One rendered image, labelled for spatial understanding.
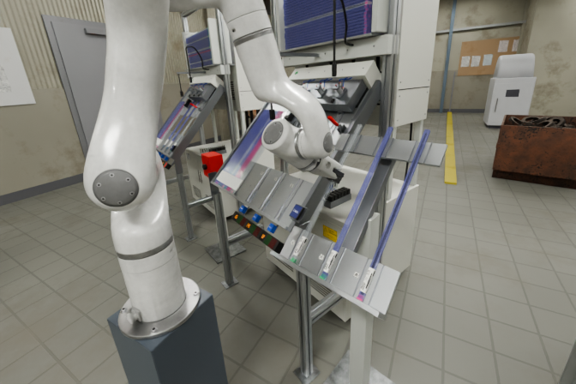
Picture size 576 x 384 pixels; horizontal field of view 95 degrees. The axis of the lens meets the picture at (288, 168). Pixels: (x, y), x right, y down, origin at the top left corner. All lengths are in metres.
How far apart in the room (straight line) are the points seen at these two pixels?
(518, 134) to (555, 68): 5.74
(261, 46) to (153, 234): 0.46
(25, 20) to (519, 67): 8.26
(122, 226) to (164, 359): 0.32
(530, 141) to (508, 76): 3.78
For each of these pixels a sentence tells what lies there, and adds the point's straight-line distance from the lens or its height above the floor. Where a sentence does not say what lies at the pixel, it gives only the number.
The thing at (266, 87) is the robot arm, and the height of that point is 1.22.
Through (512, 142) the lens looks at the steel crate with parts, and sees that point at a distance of 3.85.
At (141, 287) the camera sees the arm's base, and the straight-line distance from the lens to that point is 0.72.
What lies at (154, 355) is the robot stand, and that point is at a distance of 0.75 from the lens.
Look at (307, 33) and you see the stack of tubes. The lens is 1.42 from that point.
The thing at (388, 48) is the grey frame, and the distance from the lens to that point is 1.17.
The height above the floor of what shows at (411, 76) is 1.22.
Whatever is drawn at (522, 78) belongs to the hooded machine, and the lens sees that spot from 7.45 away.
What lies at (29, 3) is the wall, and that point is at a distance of 4.84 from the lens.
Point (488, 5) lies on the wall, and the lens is 10.35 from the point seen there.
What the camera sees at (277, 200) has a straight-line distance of 1.09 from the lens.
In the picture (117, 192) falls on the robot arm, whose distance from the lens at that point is 0.56.
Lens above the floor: 1.23
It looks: 18 degrees down
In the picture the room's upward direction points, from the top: 3 degrees counter-clockwise
